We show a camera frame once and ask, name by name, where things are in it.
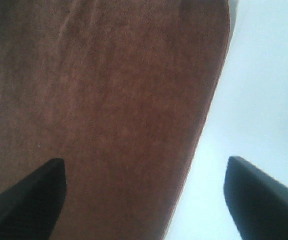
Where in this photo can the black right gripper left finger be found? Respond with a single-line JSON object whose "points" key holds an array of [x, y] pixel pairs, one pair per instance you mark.
{"points": [[30, 209]]}

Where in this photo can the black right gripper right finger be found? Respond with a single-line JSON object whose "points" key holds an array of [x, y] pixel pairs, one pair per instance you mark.
{"points": [[257, 202]]}

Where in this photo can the brown towel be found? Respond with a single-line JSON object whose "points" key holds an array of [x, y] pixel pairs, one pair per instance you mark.
{"points": [[119, 89]]}

